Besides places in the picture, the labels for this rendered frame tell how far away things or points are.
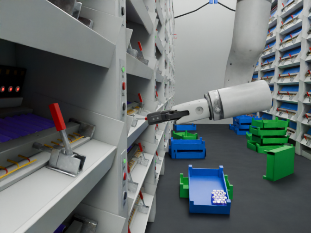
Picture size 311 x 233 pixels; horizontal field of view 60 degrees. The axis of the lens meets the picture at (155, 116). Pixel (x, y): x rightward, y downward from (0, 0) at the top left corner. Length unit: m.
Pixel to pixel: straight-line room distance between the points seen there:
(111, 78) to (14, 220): 0.33
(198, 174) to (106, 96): 1.22
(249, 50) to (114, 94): 0.39
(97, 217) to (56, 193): 0.29
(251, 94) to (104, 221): 0.47
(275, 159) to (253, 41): 1.34
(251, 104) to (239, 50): 0.15
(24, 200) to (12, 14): 0.17
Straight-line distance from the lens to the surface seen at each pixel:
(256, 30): 0.77
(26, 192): 0.31
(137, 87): 1.22
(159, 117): 0.75
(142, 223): 1.07
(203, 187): 1.60
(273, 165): 2.01
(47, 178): 0.34
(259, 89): 0.75
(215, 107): 0.73
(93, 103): 0.54
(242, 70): 0.84
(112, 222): 0.59
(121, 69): 0.56
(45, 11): 0.29
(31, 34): 0.27
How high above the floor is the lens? 0.63
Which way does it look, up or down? 6 degrees down
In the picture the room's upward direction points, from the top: straight up
